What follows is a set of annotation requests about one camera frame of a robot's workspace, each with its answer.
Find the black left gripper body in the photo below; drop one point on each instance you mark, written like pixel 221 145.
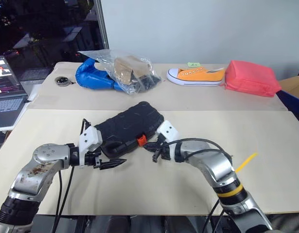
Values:
pixel 93 160

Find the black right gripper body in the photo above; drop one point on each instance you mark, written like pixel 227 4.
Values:
pixel 165 151

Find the black plastic tool case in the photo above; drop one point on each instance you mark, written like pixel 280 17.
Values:
pixel 129 121

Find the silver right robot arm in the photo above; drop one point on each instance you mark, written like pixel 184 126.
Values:
pixel 212 167

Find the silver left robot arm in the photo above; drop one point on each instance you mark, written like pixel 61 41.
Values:
pixel 42 165

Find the yellow tape strip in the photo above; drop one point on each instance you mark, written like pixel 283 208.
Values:
pixel 246 161

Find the brown cardboard piece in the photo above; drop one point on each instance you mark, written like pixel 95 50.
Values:
pixel 125 68

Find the blue boxing glove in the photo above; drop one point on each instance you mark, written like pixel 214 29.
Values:
pixel 91 77

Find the orange canvas sneaker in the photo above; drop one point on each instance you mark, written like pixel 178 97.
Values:
pixel 200 76

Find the round metal tin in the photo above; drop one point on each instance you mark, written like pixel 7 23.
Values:
pixel 61 81

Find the green sticky note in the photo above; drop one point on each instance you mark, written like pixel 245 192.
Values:
pixel 194 64

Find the clear plastic bag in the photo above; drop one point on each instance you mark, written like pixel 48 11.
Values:
pixel 108 57

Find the silver laptop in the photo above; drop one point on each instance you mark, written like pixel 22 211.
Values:
pixel 5 104

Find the coral pink fabric pouch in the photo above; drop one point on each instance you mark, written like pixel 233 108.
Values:
pixel 251 77

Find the metal pillar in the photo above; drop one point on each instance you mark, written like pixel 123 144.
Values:
pixel 101 24

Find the brown cardboard box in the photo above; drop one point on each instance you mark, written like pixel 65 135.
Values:
pixel 295 83

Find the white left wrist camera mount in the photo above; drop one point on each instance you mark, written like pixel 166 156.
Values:
pixel 91 138

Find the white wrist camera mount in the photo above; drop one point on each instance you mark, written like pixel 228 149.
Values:
pixel 168 129
pixel 91 138

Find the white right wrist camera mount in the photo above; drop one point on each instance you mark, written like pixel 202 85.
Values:
pixel 168 129

